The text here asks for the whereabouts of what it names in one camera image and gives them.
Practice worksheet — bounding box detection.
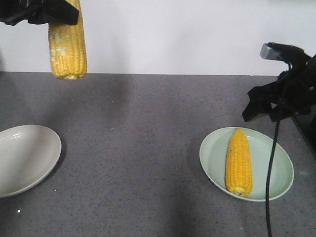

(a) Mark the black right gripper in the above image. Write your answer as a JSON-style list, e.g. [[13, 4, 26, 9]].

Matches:
[[242, 53, 316, 121]]

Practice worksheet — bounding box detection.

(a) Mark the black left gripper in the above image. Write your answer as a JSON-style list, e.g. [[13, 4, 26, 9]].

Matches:
[[0, 0, 79, 25]]

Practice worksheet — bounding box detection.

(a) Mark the yellow corn cob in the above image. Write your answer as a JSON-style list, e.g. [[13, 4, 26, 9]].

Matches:
[[48, 0, 87, 80], [225, 128, 253, 197]]

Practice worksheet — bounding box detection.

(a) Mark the black induction cooktop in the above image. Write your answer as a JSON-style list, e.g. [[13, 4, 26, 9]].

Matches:
[[293, 106, 316, 157]]

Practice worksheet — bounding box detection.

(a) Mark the green round plate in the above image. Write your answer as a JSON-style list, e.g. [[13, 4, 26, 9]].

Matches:
[[199, 127, 294, 202]]

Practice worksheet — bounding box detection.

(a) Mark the white round plate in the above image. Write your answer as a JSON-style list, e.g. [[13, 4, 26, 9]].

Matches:
[[0, 124, 62, 198]]

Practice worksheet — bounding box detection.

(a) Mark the black cable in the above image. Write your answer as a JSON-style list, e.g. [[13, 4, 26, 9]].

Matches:
[[265, 118, 282, 237]]

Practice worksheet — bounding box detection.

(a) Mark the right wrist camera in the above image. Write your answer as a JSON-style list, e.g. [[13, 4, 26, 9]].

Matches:
[[260, 42, 311, 70]]

